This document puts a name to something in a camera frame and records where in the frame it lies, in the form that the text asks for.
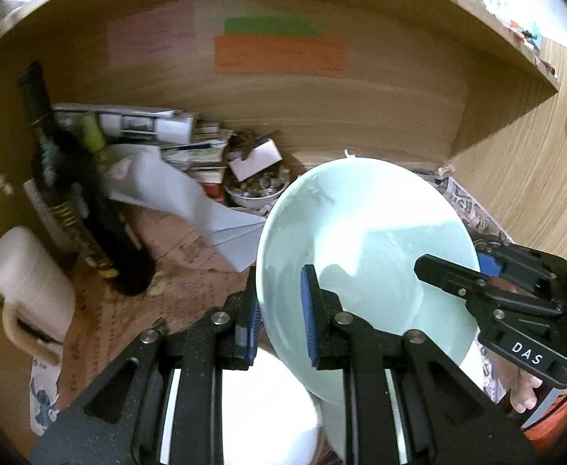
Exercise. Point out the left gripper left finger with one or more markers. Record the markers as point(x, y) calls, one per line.
point(241, 339)

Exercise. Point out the dark wine bottle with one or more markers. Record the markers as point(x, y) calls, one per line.
point(65, 175)

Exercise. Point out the stack of magazines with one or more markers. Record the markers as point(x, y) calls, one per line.
point(186, 141)

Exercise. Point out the white card box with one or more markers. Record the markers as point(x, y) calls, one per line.
point(261, 157)

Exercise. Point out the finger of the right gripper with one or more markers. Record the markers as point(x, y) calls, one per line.
point(447, 276)
point(488, 265)

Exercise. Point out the yellow green highlighter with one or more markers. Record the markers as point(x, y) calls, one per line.
point(92, 135)

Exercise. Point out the blue cartoon coaster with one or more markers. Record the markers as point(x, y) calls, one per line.
point(43, 395)

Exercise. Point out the small bowl of trinkets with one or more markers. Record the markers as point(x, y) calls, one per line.
point(258, 190)

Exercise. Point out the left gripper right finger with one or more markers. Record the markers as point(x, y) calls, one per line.
point(325, 341)

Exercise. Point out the mint green deep bowl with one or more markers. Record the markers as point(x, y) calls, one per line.
point(362, 224)

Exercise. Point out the white plate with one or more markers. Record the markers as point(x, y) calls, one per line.
point(268, 416)

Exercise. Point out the right hand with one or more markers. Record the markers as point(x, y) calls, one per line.
point(522, 394)

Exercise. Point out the cream beige mug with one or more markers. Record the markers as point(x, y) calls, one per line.
point(38, 298)

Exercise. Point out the white paper sheets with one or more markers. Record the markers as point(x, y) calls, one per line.
point(137, 175)

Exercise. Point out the newspaper print table mat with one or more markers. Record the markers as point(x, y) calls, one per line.
point(191, 279)

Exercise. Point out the orange sleeve forearm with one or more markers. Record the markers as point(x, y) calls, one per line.
point(546, 432)

